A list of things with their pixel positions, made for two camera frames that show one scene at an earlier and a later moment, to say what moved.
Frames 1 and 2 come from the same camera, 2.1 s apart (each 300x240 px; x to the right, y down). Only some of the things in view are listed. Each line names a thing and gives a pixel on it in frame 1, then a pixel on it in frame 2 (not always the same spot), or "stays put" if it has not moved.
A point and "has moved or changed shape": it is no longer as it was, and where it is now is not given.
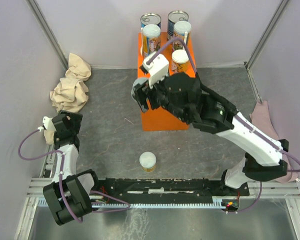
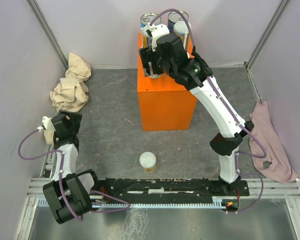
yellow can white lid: (148, 161) stays put
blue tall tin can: (150, 18) stays put
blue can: (174, 17) stays put
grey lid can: (138, 88) has moved or changed shape
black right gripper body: (158, 96) to (147, 55)
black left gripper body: (75, 120) stays put
